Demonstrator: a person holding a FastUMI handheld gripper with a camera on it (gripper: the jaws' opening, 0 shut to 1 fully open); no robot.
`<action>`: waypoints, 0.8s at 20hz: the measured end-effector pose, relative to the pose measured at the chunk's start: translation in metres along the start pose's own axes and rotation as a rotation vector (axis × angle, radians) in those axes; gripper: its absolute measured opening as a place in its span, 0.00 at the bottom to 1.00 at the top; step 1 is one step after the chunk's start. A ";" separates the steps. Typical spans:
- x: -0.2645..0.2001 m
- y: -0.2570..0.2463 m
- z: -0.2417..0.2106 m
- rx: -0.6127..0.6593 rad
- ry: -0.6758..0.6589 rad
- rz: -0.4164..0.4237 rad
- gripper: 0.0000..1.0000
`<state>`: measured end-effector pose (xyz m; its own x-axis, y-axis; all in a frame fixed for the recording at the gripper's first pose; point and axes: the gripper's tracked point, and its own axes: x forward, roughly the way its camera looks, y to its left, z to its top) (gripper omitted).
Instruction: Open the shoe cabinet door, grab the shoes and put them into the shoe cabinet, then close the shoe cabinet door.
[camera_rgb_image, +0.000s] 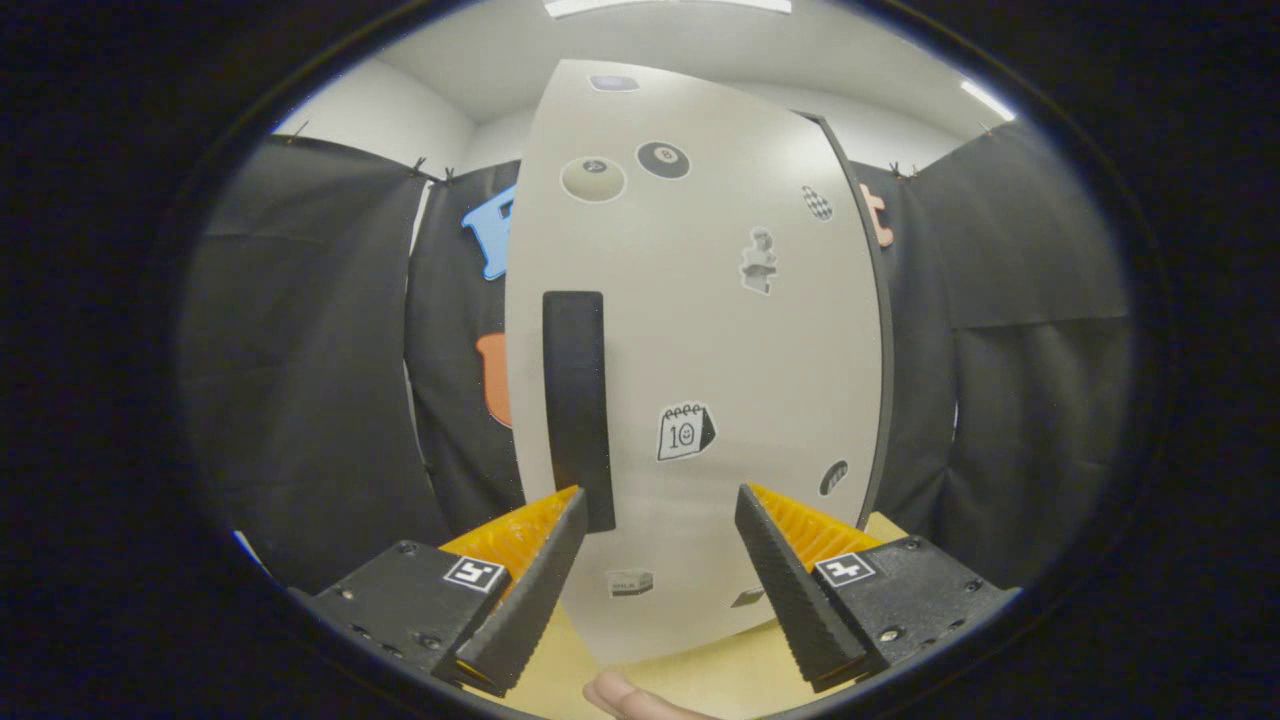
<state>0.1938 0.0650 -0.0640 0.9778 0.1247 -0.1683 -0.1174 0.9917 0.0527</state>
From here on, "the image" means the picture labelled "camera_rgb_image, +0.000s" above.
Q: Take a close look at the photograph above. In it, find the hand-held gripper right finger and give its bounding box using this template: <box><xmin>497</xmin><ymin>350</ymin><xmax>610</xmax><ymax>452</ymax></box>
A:
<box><xmin>735</xmin><ymin>482</ymin><xmax>1023</xmax><ymax>694</ymax></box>

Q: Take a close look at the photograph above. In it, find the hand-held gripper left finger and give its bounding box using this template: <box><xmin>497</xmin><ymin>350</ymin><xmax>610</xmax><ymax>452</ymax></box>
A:
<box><xmin>288</xmin><ymin>485</ymin><xmax>589</xmax><ymax>698</ymax></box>

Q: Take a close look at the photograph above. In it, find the black door handle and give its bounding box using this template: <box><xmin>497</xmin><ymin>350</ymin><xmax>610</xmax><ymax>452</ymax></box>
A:
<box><xmin>542</xmin><ymin>290</ymin><xmax>618</xmax><ymax>534</ymax></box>

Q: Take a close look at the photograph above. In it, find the grey shoe cabinet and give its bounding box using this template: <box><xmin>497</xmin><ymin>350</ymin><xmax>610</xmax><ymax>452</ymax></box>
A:
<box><xmin>800</xmin><ymin>110</ymin><xmax>898</xmax><ymax>531</ymax></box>

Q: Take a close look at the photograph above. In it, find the beige shoe cabinet door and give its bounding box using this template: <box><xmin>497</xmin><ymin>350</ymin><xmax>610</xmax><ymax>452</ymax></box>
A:
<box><xmin>503</xmin><ymin>58</ymin><xmax>886</xmax><ymax>668</ymax></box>

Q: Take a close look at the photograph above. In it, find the black backdrop cloth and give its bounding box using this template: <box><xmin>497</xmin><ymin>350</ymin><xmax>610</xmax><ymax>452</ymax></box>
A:
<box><xmin>178</xmin><ymin>115</ymin><xmax>1136</xmax><ymax>596</ymax></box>

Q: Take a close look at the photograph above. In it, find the small ceiling light panel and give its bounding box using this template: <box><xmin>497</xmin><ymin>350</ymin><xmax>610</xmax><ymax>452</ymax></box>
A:
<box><xmin>960</xmin><ymin>80</ymin><xmax>1016</xmax><ymax>123</ymax></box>

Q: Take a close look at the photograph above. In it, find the large ceiling light panel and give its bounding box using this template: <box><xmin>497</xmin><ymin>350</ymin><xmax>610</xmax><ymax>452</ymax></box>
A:
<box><xmin>545</xmin><ymin>0</ymin><xmax>793</xmax><ymax>19</ymax></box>

